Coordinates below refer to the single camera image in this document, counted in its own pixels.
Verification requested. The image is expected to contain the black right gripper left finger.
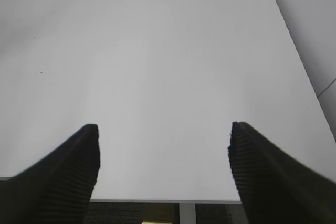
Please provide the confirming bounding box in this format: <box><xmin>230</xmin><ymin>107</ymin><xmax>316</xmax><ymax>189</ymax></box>
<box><xmin>1</xmin><ymin>124</ymin><xmax>100</xmax><ymax>223</ymax></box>

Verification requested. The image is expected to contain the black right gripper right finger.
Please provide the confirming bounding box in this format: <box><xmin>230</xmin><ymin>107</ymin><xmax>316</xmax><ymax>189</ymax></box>
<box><xmin>228</xmin><ymin>122</ymin><xmax>335</xmax><ymax>223</ymax></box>

